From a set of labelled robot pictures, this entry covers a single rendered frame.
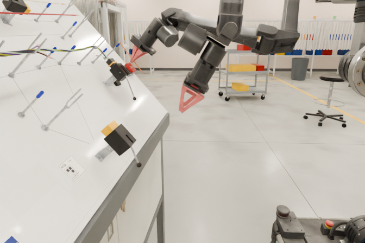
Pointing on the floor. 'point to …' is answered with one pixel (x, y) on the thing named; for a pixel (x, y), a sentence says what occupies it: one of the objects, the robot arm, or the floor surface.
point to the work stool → (328, 101)
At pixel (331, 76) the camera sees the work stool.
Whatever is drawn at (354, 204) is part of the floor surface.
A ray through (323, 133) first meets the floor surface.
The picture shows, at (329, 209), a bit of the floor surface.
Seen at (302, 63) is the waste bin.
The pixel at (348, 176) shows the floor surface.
